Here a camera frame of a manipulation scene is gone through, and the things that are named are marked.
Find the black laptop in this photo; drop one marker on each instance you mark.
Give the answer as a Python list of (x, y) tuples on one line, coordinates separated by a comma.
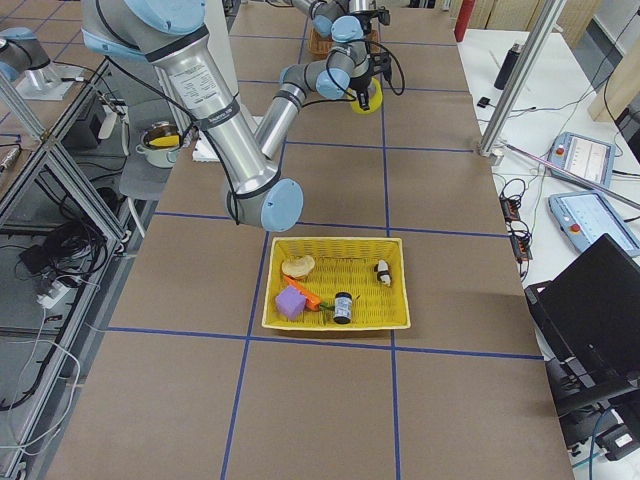
[(589, 316)]

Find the blue teach pendant near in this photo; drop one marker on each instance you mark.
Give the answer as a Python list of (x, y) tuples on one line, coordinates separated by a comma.
[(586, 216)]

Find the orange toy carrot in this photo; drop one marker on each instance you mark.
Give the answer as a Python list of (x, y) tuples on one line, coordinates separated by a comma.
[(312, 300)]

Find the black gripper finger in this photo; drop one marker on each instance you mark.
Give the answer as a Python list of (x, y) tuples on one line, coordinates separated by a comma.
[(363, 99)]

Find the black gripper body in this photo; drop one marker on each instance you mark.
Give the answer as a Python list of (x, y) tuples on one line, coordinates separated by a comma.
[(361, 82)]

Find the red cylinder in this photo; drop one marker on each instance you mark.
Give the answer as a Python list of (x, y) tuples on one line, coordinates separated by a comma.
[(462, 21)]

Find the purple foam block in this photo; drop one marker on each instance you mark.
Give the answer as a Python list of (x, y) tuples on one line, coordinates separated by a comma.
[(290, 302)]

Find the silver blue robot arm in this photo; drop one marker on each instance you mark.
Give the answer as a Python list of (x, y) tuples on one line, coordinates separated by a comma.
[(173, 37)]

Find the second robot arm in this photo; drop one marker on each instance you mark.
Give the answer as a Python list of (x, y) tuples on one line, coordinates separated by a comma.
[(22, 55)]

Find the blue teach pendant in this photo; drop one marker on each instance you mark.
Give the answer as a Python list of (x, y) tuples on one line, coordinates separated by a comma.
[(588, 158), (586, 216)]

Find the toy panda figure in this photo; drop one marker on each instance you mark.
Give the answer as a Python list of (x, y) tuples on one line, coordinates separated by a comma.
[(383, 274)]

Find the toy croissant bread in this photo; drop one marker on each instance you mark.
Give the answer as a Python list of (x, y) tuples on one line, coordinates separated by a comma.
[(298, 267)]

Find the pot with corn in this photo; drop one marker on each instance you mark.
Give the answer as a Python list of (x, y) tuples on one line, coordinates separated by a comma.
[(160, 144)]

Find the small black phone device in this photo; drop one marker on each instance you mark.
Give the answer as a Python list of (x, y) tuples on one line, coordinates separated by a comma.
[(483, 102)]

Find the blue teach pendant far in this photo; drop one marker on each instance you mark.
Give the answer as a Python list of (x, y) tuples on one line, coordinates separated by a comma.
[(588, 158)]

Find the black water bottle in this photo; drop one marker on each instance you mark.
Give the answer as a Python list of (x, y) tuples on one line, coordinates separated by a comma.
[(508, 66)]

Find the yellow tape roll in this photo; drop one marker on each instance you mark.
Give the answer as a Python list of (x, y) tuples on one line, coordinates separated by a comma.
[(376, 99)]

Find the yellow plastic basket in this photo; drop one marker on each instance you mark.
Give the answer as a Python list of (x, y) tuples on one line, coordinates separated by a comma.
[(343, 264)]

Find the brown wicker basket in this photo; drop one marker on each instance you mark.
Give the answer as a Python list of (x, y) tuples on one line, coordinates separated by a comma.
[(319, 47)]

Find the aluminium frame post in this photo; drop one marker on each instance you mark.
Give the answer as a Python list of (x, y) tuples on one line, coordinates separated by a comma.
[(532, 49)]

